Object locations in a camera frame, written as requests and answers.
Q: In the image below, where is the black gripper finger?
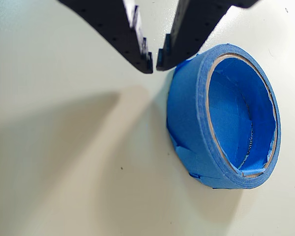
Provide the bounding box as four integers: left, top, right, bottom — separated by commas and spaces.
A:
156, 0, 259, 72
58, 0, 154, 75

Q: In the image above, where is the blue tape roll bin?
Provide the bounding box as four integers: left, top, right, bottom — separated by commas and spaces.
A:
166, 43, 282, 190

